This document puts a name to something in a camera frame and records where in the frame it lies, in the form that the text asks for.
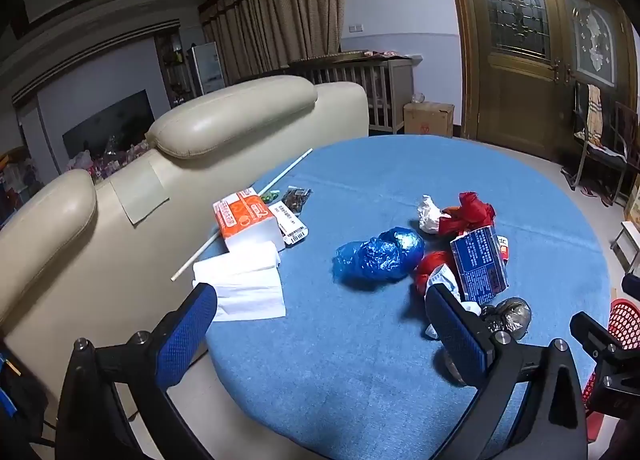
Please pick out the red plastic mesh basket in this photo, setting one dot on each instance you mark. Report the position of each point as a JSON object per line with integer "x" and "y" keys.
{"x": 627, "y": 320}

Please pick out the striped beige towel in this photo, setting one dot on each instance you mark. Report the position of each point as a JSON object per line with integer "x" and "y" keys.
{"x": 594, "y": 110}

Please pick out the black plastic bag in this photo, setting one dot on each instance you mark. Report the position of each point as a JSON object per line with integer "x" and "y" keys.
{"x": 510, "y": 315}

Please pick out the blue tablecloth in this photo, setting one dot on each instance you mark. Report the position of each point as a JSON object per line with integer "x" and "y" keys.
{"x": 375, "y": 365}

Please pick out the beige striped curtains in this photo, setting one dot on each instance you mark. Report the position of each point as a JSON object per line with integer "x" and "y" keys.
{"x": 280, "y": 15}

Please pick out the person's right forearm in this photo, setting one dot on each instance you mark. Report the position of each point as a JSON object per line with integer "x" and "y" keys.
{"x": 625, "y": 442}

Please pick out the thin white rod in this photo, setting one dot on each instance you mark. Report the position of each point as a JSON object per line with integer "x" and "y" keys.
{"x": 285, "y": 173}

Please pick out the dark display shelf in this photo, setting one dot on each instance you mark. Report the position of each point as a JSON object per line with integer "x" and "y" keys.
{"x": 172, "y": 65}

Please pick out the grey wooden crib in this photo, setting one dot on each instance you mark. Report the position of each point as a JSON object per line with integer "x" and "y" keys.
{"x": 395, "y": 90}

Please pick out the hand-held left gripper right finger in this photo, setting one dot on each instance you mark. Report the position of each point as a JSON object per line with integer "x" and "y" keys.
{"x": 457, "y": 335}

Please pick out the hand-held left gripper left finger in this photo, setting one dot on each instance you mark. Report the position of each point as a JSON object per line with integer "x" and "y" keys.
{"x": 185, "y": 335}

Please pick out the cream leather sofa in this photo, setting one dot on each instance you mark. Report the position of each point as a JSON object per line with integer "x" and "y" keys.
{"x": 100, "y": 250}

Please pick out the black flat television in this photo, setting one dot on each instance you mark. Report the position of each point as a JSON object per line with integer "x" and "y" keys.
{"x": 110, "y": 120}

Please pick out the dark wooden chair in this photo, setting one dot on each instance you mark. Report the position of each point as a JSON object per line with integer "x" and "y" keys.
{"x": 627, "y": 130}

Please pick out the small clear plastic bag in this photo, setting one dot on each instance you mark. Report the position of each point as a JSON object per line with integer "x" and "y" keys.
{"x": 417, "y": 98}

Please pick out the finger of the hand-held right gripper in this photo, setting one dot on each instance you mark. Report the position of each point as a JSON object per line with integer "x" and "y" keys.
{"x": 600, "y": 340}
{"x": 632, "y": 285}

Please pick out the pink cloth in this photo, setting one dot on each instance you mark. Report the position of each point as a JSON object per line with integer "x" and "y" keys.
{"x": 382, "y": 54}

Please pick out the dark snack packet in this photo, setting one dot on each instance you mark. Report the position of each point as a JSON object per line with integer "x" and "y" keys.
{"x": 297, "y": 200}

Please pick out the beige tape patch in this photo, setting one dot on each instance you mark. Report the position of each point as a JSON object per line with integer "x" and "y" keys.
{"x": 140, "y": 190}

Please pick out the pair of slippers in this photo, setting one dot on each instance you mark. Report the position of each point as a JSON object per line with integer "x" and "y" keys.
{"x": 597, "y": 195}

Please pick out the white standing air conditioner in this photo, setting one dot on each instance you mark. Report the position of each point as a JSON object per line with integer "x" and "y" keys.
{"x": 207, "y": 68}

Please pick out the white loose tissues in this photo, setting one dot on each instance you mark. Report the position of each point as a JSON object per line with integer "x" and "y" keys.
{"x": 245, "y": 285}

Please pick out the white wooden stool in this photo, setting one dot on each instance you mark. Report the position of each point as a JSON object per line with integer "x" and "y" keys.
{"x": 630, "y": 235}

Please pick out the white barcode box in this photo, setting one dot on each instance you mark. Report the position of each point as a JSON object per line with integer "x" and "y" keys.
{"x": 292, "y": 227}

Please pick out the wooden double door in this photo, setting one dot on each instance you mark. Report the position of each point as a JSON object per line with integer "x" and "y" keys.
{"x": 520, "y": 90}

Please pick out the blue plastic bag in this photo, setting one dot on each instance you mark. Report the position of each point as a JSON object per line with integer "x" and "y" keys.
{"x": 380, "y": 255}

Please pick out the blue printed box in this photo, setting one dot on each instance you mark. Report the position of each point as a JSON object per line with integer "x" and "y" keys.
{"x": 480, "y": 265}

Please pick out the orange white tissue pack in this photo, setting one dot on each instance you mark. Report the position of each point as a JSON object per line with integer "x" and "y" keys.
{"x": 242, "y": 220}

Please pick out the red plastic bag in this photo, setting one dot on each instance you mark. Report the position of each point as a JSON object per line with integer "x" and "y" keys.
{"x": 470, "y": 215}
{"x": 430, "y": 267}

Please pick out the brown cardboard box red mark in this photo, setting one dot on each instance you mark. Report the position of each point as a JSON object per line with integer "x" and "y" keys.
{"x": 427, "y": 120}

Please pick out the cream sofa headrest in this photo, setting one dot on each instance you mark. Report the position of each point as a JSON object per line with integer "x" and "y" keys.
{"x": 225, "y": 115}
{"x": 45, "y": 235}

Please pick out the green candy wrapper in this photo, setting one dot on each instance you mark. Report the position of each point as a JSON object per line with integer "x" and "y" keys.
{"x": 267, "y": 196}

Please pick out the white paper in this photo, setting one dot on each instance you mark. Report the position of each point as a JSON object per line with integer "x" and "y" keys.
{"x": 445, "y": 280}
{"x": 430, "y": 215}

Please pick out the black metal chair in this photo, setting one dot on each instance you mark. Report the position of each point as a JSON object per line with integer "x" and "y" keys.
{"x": 595, "y": 150}

